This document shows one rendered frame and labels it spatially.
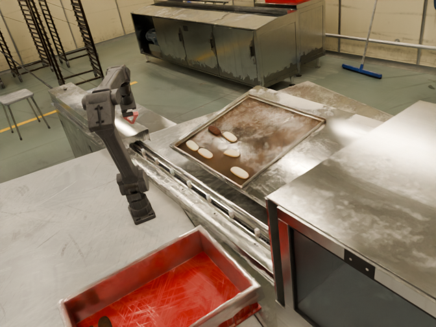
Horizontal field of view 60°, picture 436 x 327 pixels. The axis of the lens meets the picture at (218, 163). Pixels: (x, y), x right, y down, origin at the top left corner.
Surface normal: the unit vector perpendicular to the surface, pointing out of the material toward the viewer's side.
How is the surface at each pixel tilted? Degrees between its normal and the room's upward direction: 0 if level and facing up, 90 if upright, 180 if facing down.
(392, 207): 0
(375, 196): 0
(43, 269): 0
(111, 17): 90
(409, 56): 90
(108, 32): 90
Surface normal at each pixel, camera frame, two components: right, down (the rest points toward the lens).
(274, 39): 0.60, 0.36
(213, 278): -0.14, -0.84
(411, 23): -0.79, 0.42
